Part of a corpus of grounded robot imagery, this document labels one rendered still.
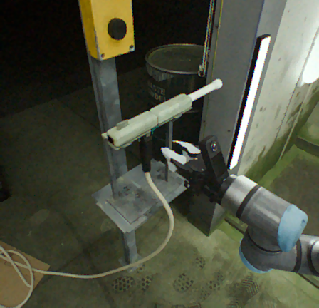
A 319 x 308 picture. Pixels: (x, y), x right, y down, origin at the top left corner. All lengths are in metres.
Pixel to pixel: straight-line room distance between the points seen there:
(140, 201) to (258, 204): 0.48
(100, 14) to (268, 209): 0.57
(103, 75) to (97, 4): 0.21
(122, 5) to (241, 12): 0.46
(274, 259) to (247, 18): 0.75
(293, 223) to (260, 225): 0.06
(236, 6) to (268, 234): 0.75
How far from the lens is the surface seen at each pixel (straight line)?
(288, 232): 0.57
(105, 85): 0.80
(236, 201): 0.58
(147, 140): 0.76
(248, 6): 1.00
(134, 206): 0.93
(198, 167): 0.63
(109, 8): 0.69
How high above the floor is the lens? 1.53
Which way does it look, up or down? 40 degrees down
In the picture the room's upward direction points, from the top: straight up
